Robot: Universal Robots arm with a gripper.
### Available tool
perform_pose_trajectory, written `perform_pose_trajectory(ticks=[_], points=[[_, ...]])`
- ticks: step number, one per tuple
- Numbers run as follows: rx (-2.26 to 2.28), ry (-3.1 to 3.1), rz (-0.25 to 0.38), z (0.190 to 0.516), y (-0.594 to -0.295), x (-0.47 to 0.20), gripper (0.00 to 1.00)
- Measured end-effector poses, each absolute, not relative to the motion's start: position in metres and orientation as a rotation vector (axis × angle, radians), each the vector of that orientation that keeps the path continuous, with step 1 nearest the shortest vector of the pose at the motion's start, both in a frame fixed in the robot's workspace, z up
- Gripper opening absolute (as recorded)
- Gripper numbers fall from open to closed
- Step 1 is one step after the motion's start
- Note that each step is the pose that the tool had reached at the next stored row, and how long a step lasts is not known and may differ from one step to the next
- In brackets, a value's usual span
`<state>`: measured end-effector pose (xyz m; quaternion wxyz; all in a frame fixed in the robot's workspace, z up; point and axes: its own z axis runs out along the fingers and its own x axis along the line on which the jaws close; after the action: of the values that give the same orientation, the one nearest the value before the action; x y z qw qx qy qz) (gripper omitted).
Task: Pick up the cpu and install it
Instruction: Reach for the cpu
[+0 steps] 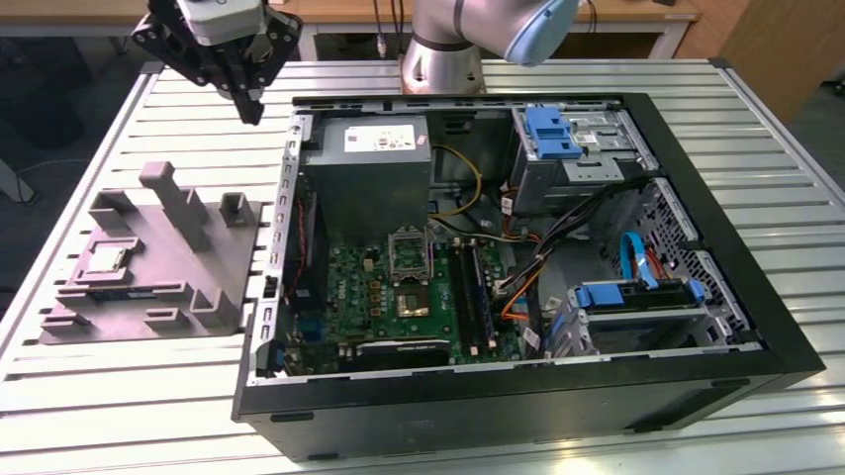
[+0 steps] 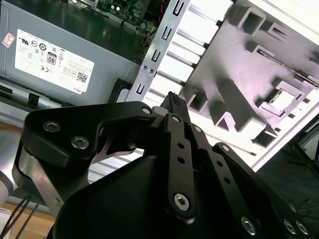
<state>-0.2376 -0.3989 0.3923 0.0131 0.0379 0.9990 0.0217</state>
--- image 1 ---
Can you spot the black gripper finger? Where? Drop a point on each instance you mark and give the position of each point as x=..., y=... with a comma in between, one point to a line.
x=280, y=39
x=164, y=44

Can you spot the silver CPU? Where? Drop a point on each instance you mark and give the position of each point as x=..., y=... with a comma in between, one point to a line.
x=107, y=259

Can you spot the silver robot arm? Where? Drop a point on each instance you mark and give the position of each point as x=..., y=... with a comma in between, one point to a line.
x=439, y=64

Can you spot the CPU socket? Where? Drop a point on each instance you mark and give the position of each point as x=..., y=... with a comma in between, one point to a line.
x=414, y=306

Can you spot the grey power supply unit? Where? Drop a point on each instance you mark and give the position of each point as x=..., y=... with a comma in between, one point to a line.
x=370, y=193

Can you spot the grey parts rack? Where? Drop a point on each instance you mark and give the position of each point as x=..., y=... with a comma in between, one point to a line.
x=164, y=257

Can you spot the blue drive bay latch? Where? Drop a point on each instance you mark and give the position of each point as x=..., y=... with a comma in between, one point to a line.
x=551, y=131

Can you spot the metal locking lever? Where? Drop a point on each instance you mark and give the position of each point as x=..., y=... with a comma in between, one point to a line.
x=431, y=257

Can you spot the black case fan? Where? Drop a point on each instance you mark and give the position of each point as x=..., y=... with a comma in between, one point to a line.
x=316, y=287

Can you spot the RAM stick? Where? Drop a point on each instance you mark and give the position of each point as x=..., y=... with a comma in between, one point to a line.
x=126, y=293

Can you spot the wooden desk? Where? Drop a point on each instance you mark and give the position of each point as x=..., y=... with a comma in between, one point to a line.
x=627, y=12

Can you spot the silver drive cage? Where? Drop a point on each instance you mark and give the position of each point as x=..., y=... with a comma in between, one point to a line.
x=590, y=170

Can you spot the green motherboard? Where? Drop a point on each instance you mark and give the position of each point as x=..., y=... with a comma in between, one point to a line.
x=356, y=312

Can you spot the black RAM slot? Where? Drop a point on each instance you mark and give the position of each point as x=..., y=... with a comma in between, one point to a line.
x=481, y=297
x=458, y=297

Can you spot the blue expansion slot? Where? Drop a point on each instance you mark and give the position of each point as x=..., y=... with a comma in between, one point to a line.
x=311, y=330

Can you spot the blue port connector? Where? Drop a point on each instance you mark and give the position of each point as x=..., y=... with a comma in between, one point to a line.
x=276, y=358

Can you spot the black graphics card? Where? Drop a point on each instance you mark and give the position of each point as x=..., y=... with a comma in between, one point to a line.
x=402, y=353

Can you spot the hard disk in blue carrier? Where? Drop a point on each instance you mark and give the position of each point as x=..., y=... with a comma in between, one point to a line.
x=601, y=296

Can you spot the wooden cabinet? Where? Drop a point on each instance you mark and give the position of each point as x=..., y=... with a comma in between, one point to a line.
x=778, y=49

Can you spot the silver disk bay cage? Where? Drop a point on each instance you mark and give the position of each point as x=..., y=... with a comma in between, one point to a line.
x=650, y=329

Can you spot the black PC case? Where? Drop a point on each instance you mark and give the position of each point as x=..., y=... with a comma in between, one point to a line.
x=462, y=425

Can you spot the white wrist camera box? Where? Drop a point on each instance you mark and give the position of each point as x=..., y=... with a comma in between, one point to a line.
x=220, y=22

